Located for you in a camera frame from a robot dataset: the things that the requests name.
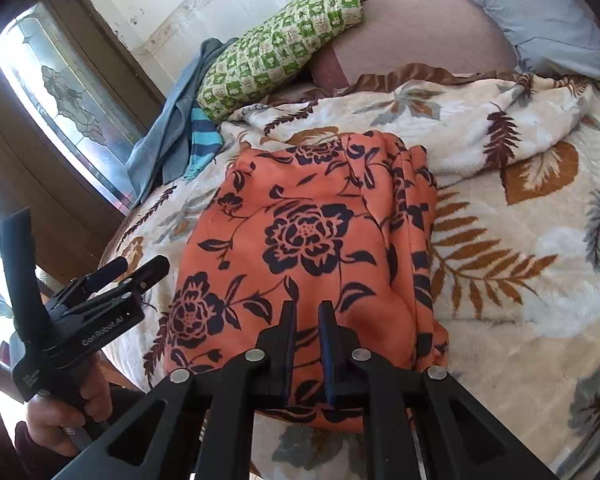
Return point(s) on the person's left hand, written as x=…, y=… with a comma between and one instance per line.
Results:
x=50, y=417

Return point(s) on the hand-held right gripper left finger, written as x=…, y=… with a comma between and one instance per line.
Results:
x=290, y=345

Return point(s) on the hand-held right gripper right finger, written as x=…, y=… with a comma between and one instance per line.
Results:
x=328, y=345

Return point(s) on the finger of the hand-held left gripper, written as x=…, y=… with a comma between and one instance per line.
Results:
x=111, y=271
x=142, y=274

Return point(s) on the brown wooden window frame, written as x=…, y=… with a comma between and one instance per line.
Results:
x=40, y=210

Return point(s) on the person's left forearm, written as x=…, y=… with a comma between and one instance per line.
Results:
x=35, y=457

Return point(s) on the cream leaf print blanket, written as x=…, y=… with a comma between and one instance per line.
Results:
x=505, y=270

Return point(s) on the green checked pillow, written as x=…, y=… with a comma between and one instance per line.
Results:
x=280, y=45

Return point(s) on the pink pillow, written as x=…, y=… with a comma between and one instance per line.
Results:
x=420, y=30

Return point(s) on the light blue pillow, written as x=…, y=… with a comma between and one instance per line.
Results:
x=545, y=20

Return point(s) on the orange floral garment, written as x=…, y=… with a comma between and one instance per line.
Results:
x=305, y=200

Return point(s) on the blue striped sweater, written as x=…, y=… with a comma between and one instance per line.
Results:
x=205, y=140

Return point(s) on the grey-blue knit garment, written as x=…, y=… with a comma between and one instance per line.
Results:
x=170, y=125

